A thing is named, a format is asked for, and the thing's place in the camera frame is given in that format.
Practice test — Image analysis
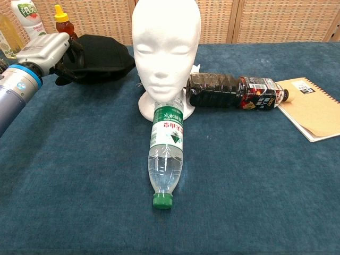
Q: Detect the yellow spiral notebook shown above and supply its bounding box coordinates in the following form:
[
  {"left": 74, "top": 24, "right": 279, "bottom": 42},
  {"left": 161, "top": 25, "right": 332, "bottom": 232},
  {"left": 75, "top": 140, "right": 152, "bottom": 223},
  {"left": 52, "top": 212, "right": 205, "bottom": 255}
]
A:
[{"left": 275, "top": 77, "right": 340, "bottom": 143}]

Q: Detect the white foam mannequin head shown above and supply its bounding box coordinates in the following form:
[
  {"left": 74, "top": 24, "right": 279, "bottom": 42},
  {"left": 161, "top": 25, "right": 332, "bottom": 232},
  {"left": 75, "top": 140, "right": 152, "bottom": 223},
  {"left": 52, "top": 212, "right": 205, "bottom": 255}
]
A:
[{"left": 132, "top": 0, "right": 202, "bottom": 122}]

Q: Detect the clear water bottle green cap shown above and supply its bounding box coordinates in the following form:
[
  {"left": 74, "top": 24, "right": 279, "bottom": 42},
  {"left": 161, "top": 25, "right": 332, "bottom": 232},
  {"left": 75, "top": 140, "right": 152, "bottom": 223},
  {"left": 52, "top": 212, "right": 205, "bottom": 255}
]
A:
[{"left": 147, "top": 98, "right": 185, "bottom": 210}]

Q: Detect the black baseball cap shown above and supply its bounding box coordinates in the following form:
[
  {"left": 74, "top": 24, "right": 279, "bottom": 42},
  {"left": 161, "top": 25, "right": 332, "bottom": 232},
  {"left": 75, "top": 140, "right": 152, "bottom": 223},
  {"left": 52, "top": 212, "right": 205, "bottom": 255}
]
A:
[{"left": 55, "top": 33, "right": 135, "bottom": 86}]

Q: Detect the yellow tea bottle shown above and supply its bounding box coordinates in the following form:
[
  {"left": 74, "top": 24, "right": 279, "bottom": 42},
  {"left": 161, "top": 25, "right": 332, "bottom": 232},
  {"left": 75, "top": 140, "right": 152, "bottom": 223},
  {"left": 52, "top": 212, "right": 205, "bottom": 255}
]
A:
[{"left": 0, "top": 13, "right": 25, "bottom": 60}]

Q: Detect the dark coffee bottle black label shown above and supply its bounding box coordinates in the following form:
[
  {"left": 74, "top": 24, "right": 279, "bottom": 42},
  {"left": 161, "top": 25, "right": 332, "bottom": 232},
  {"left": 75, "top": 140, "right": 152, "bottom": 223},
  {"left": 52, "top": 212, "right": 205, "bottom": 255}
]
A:
[{"left": 185, "top": 72, "right": 290, "bottom": 111}]

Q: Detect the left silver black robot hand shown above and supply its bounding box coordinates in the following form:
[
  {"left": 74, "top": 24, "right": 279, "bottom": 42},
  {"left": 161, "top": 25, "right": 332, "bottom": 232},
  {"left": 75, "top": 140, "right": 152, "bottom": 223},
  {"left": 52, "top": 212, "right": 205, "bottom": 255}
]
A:
[{"left": 15, "top": 32, "right": 86, "bottom": 86}]

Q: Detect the honey bear bottle yellow cap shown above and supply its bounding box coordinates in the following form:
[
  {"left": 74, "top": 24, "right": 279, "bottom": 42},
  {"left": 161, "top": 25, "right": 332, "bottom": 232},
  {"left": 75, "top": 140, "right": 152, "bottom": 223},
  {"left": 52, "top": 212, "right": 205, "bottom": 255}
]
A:
[{"left": 54, "top": 4, "right": 79, "bottom": 41}]

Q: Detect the blue table cloth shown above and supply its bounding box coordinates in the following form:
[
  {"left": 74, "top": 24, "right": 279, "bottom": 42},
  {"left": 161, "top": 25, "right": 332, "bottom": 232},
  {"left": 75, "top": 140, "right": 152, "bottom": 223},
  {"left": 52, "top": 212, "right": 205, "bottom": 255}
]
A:
[{"left": 0, "top": 41, "right": 340, "bottom": 255}]

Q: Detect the white drink bottle green label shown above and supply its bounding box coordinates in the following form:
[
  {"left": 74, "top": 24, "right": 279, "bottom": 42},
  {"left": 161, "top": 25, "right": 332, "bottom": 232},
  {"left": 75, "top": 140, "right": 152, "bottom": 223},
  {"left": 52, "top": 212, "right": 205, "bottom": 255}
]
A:
[{"left": 10, "top": 0, "right": 47, "bottom": 41}]

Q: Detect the woven wood-framed screen panel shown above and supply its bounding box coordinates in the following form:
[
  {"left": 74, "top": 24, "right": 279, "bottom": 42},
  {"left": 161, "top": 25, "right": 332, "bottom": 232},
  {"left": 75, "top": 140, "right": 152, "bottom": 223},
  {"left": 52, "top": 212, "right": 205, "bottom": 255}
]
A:
[
  {"left": 233, "top": 0, "right": 340, "bottom": 44},
  {"left": 195, "top": 0, "right": 240, "bottom": 45},
  {"left": 0, "top": 0, "right": 137, "bottom": 50}
]

